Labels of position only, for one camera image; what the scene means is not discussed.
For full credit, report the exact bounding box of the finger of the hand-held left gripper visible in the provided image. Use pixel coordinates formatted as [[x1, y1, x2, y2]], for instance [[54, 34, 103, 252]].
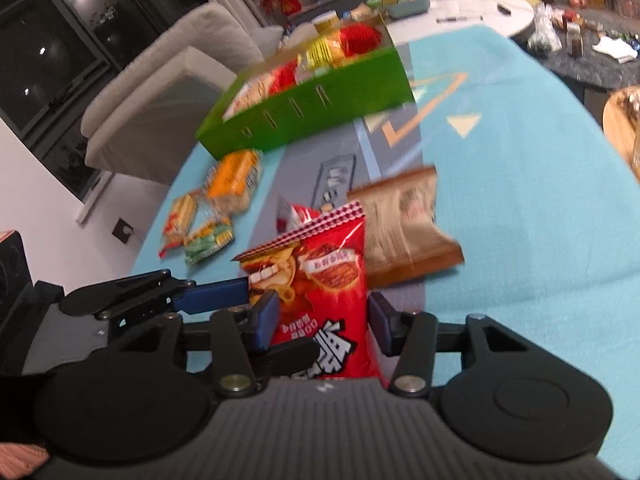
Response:
[[257, 338, 321, 378], [60, 270, 250, 321]]

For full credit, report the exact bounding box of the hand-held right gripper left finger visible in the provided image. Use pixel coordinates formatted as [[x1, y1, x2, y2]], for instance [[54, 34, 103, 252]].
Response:
[[100, 290, 280, 397]]

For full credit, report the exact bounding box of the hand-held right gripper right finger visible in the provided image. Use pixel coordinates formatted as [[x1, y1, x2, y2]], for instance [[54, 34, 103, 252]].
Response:
[[368, 292, 538, 396]]

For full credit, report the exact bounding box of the red chips bag with checkered edge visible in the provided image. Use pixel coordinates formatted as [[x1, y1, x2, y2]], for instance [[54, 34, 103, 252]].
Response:
[[232, 201, 386, 387]]

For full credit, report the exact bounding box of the bread loaf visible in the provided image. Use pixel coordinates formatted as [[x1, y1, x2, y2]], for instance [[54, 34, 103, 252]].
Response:
[[225, 72, 274, 117]]

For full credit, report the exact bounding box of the green cardboard box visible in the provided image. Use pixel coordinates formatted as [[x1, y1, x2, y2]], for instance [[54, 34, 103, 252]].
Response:
[[195, 12, 416, 161]]

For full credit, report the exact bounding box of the large red snack bag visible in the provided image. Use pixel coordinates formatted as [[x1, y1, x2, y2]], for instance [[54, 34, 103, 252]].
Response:
[[270, 22, 384, 94]]

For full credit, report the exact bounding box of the person's right hand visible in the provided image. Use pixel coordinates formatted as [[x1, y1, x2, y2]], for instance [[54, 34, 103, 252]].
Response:
[[0, 444, 50, 480]]

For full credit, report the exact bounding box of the green yellow snack packet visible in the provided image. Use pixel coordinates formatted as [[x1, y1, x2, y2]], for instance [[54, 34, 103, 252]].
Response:
[[183, 216, 235, 267]]

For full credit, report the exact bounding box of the small yellow red snack packet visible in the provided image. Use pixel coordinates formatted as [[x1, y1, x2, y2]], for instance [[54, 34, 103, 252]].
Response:
[[159, 192, 199, 257]]

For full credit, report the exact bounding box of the brown paper snack packet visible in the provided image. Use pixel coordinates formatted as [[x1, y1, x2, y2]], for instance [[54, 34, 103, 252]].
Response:
[[347, 166, 466, 289]]

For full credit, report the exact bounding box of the crumpled red white wrapper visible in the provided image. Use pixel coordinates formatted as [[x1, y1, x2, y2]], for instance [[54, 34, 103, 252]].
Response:
[[276, 197, 321, 234]]

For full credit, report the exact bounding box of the orange label cookie pack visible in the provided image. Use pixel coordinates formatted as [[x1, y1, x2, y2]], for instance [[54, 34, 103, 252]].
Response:
[[205, 150, 264, 214]]

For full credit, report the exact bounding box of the grey sofa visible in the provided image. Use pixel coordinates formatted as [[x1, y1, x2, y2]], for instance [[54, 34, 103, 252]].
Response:
[[80, 2, 284, 187]]

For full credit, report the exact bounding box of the dark window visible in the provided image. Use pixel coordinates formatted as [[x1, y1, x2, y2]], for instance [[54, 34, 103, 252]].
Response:
[[0, 0, 212, 202]]

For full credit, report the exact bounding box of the yellow can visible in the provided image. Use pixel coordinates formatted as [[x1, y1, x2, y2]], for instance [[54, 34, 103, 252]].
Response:
[[312, 10, 341, 34]]

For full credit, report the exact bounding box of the wooden round side table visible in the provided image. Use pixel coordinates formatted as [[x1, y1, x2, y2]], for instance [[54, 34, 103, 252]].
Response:
[[602, 86, 640, 177]]

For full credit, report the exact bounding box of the dark marble round table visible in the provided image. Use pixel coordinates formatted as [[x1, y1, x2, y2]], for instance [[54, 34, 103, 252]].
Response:
[[520, 4, 640, 92]]

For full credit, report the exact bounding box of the teal plastic basket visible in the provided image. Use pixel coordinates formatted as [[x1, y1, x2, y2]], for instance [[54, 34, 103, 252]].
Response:
[[385, 0, 432, 19]]

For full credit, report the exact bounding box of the white round table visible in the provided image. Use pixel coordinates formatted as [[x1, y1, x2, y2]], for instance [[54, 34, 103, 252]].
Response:
[[387, 0, 544, 42]]

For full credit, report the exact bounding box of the white tissue paper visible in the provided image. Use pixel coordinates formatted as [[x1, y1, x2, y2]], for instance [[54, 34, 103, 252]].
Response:
[[592, 35, 640, 64]]

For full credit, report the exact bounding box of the wall outlet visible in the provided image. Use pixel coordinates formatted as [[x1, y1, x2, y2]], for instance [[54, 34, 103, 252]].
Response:
[[111, 217, 135, 244]]

